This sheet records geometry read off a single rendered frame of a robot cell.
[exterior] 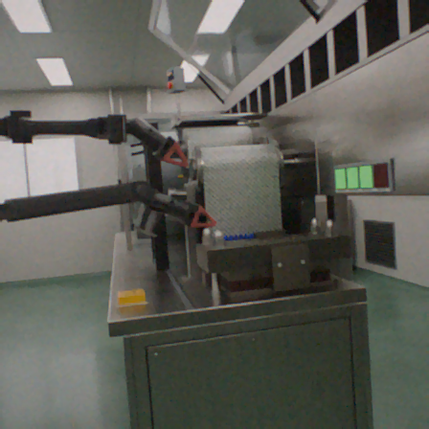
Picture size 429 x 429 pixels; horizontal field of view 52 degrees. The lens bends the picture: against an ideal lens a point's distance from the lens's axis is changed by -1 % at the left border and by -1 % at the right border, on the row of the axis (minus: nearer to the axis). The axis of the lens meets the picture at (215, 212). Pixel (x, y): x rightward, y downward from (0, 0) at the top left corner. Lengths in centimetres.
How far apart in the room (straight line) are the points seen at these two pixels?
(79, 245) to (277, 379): 590
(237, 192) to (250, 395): 56
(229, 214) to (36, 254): 582
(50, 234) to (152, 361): 592
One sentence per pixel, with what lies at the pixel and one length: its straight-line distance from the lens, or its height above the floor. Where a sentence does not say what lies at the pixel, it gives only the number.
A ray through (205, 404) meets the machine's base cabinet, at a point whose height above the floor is 66.
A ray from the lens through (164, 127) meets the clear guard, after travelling 235.
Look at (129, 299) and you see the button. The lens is 118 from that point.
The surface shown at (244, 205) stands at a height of 113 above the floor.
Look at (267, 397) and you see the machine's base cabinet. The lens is 120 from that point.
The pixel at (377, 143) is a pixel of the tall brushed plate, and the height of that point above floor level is 126.
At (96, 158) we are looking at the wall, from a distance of 687.
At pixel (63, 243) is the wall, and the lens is 693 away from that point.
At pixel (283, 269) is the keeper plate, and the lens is 116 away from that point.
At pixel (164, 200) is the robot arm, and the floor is 116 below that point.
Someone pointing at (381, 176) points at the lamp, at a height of 118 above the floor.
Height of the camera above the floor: 118
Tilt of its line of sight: 3 degrees down
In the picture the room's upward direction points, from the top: 4 degrees counter-clockwise
